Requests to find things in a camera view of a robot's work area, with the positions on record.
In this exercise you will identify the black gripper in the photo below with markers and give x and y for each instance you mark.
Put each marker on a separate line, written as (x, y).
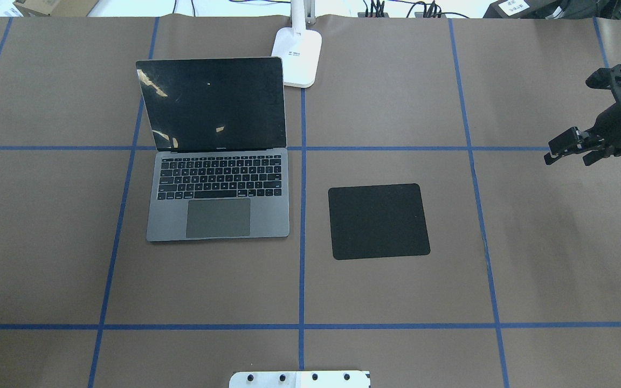
(614, 123)

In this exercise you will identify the black mouse pad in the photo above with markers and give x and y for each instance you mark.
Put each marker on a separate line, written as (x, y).
(382, 221)

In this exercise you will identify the grey laptop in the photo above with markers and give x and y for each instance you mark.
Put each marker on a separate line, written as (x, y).
(221, 169)

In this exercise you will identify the white desk lamp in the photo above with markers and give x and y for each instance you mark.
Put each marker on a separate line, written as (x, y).
(299, 47)

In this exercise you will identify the black device with label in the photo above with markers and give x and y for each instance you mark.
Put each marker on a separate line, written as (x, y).
(521, 9)

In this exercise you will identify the right black usb hub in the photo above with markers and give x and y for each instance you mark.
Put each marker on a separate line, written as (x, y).
(430, 10)

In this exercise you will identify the black usb hub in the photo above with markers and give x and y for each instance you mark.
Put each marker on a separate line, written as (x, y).
(373, 10)
(430, 10)

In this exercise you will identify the left black usb hub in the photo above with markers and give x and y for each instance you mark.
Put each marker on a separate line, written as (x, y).
(373, 10)

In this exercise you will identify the cardboard box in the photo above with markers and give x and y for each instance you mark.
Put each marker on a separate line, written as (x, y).
(44, 8)

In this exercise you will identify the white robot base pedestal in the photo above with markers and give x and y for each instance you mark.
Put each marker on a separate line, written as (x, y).
(314, 378)

